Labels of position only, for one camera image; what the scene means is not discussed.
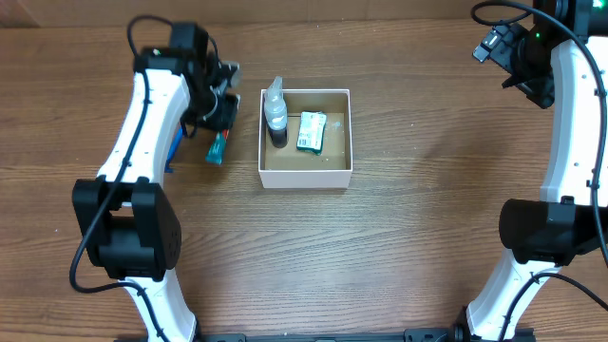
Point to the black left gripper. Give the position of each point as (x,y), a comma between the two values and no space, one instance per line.
(226,120)

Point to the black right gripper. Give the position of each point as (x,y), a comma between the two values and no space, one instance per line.
(504,53)

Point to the red green toothpaste tube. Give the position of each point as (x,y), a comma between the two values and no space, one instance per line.
(216,151)

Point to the clear bottle dark liquid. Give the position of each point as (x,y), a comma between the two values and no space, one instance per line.
(276,114)

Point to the green white soap bar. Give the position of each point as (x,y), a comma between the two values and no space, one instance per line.
(311,132)

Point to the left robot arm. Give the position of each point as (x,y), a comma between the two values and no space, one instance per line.
(131,236)

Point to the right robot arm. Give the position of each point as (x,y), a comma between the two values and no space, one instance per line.
(559,63)

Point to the blue razor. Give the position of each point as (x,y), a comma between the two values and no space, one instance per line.
(173,150)

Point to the white cardboard box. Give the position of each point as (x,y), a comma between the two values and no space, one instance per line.
(290,168)

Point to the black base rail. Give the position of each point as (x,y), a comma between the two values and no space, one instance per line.
(408,335)

